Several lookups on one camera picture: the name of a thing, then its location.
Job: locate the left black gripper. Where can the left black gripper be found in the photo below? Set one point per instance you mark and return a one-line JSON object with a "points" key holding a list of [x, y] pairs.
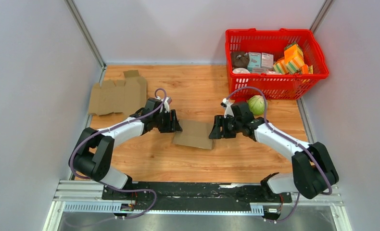
{"points": [[172, 125]]}

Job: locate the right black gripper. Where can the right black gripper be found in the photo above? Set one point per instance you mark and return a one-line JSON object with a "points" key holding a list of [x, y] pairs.
{"points": [[220, 121]]}

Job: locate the brown cardboard paper box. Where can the brown cardboard paper box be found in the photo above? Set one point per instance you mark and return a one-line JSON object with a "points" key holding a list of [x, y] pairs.
{"points": [[194, 134]]}

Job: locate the cardboard sheet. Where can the cardboard sheet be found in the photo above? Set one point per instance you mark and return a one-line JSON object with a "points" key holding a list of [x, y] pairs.
{"points": [[124, 96]]}

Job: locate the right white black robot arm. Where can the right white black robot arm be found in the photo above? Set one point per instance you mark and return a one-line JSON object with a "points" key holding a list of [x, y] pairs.
{"points": [[313, 171]]}

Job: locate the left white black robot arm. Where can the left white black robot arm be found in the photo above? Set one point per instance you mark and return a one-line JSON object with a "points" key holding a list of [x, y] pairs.
{"points": [[94, 150]]}

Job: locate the green toy cabbage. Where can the green toy cabbage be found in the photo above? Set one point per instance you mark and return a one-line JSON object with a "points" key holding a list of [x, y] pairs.
{"points": [[257, 105]]}

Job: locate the white round lid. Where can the white round lid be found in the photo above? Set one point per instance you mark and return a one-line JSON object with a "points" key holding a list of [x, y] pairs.
{"points": [[240, 71]]}

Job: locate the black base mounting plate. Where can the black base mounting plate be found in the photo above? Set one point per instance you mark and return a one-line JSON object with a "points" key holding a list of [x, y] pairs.
{"points": [[197, 196]]}

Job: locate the brown round toy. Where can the brown round toy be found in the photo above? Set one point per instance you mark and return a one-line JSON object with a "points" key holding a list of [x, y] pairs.
{"points": [[239, 59]]}

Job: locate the teal small carton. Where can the teal small carton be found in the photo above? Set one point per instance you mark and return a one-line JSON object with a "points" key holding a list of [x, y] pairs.
{"points": [[254, 60]]}

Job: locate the grey small carton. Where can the grey small carton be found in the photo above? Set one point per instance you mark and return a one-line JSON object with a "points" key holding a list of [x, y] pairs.
{"points": [[267, 61]]}

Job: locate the orange green striped sponge stack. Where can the orange green striped sponge stack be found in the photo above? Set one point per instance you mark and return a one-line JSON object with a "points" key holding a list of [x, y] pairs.
{"points": [[292, 62]]}

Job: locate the red plastic shopping basket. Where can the red plastic shopping basket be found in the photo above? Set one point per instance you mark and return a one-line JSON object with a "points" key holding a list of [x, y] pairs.
{"points": [[273, 85]]}

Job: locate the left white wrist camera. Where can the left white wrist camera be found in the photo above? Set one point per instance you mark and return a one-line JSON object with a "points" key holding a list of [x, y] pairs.
{"points": [[166, 105]]}

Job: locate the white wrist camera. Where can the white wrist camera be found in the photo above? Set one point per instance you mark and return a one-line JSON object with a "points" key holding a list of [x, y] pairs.
{"points": [[226, 104], [166, 105]]}

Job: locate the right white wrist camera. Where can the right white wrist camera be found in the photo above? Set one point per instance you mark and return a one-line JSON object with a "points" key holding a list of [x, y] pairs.
{"points": [[226, 104]]}

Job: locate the aluminium frame rail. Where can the aluminium frame rail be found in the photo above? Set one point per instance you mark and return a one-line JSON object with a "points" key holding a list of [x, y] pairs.
{"points": [[86, 196]]}

